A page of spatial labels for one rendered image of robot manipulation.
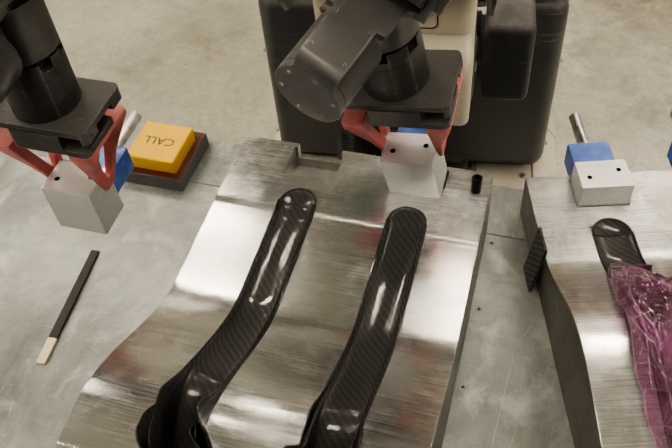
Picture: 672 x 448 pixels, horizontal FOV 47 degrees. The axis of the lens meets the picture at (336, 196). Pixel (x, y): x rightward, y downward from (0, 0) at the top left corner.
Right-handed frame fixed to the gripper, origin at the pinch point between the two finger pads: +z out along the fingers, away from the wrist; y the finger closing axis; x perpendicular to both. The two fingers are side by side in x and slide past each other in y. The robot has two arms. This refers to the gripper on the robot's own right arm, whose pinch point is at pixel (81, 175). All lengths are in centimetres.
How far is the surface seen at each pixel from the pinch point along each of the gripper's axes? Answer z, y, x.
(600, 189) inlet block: 7.2, 46.2, 14.9
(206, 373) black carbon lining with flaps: 3.2, 17.8, -14.6
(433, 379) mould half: 5.2, 34.7, -9.9
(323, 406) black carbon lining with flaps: 2.6, 27.5, -15.3
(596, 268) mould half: 9.0, 46.7, 6.7
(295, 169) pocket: 8.7, 15.7, 12.5
